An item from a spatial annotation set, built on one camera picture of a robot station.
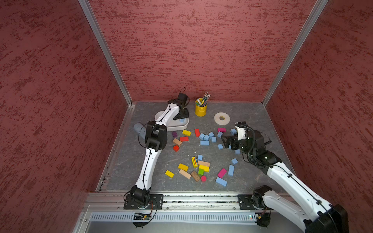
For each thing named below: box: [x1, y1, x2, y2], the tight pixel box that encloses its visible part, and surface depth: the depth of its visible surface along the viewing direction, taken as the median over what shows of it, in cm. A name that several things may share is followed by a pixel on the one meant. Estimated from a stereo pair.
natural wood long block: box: [178, 168, 192, 180], surface depth 85 cm
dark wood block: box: [190, 170, 201, 183], surface depth 84 cm
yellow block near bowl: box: [182, 129, 192, 137], surface depth 103 cm
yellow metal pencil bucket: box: [194, 98, 208, 117], surface depth 109 cm
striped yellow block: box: [191, 156, 199, 168], surface depth 88 cm
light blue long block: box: [200, 140, 210, 146], surface depth 99 cm
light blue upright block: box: [227, 164, 235, 177], surface depth 86 cm
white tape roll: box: [213, 112, 231, 126], surface depth 112 cm
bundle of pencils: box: [203, 92, 212, 107], surface depth 105 cm
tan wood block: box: [198, 160, 211, 167], surface depth 89 cm
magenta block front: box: [217, 167, 227, 179], surface depth 86 cm
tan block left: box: [172, 137, 183, 146], surface depth 97 cm
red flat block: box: [179, 136, 189, 142], surface depth 100 cm
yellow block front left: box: [165, 169, 175, 179], surface depth 85 cm
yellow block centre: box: [177, 163, 189, 172], surface depth 87 cm
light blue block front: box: [215, 176, 228, 187], surface depth 82 cm
